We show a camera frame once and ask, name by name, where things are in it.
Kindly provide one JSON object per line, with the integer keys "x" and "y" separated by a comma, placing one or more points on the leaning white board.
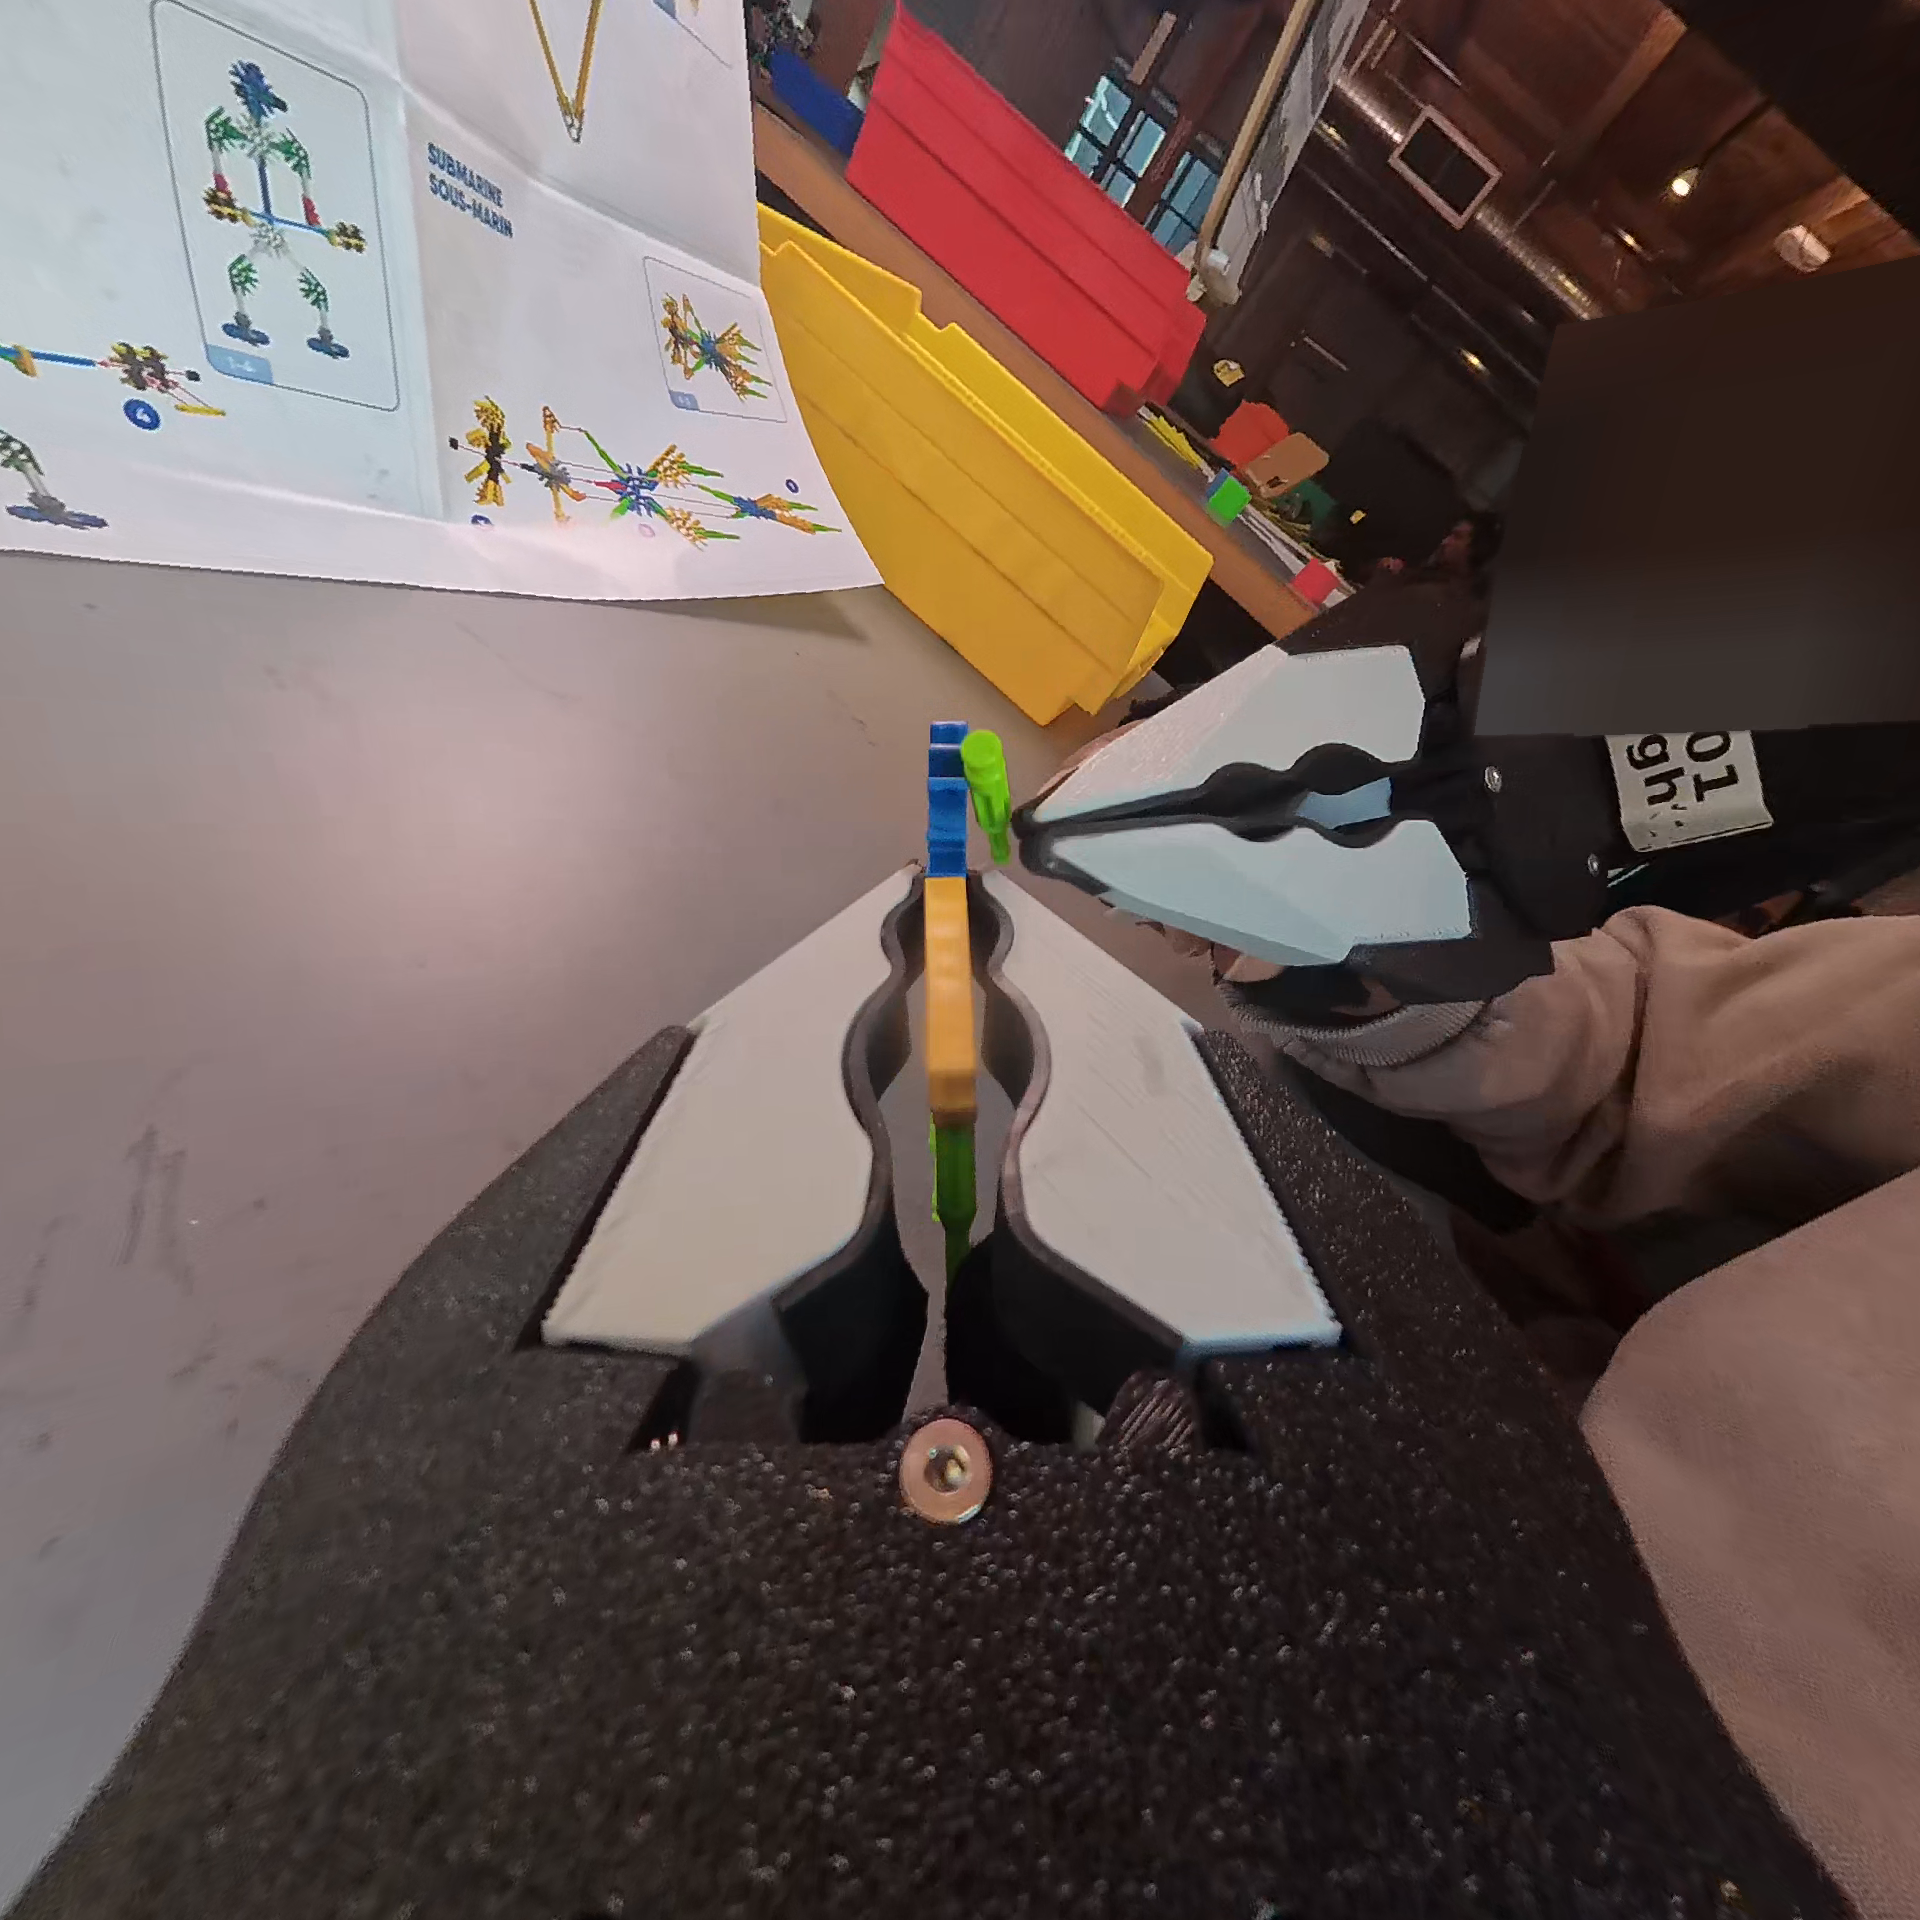
{"x": 1274, "y": 134}

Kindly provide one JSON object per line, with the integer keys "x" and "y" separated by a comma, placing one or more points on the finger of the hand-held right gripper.
{"x": 1290, "y": 900}
{"x": 1274, "y": 704}

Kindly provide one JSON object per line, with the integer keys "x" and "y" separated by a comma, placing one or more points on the grey desk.
{"x": 374, "y": 900}

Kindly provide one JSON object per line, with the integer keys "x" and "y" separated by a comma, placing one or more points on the toy instruction sheet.
{"x": 451, "y": 300}

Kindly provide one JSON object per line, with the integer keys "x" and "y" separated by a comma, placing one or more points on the blue bin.
{"x": 819, "y": 99}

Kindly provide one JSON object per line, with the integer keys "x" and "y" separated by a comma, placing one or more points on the stack of red bins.
{"x": 1020, "y": 224}

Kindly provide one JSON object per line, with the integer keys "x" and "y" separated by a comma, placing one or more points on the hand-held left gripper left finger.
{"x": 734, "y": 1184}

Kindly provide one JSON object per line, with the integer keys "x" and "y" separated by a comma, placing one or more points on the small cardboard box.
{"x": 1286, "y": 462}

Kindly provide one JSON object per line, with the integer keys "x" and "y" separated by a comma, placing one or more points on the large blue connector fan assembly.
{"x": 950, "y": 990}

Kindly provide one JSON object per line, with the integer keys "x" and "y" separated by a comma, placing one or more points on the orange red object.
{"x": 1244, "y": 430}

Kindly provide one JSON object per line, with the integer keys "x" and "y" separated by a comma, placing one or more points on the green block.
{"x": 1227, "y": 496}

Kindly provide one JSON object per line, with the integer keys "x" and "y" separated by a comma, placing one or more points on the yellow storage bin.
{"x": 974, "y": 511}

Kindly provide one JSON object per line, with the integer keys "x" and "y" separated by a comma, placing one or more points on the wall air vent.
{"x": 1444, "y": 168}

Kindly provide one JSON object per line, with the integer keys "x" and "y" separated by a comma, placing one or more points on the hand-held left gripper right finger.
{"x": 1155, "y": 1184}

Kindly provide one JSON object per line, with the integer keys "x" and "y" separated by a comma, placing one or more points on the pink block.
{"x": 1316, "y": 581}

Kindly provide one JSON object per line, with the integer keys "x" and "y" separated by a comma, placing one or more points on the paned window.
{"x": 1149, "y": 159}

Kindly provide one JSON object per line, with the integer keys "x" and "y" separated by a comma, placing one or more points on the black bag yellow tag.
{"x": 1223, "y": 374}

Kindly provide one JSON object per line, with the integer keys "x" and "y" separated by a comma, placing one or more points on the wooden background table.
{"x": 1200, "y": 554}

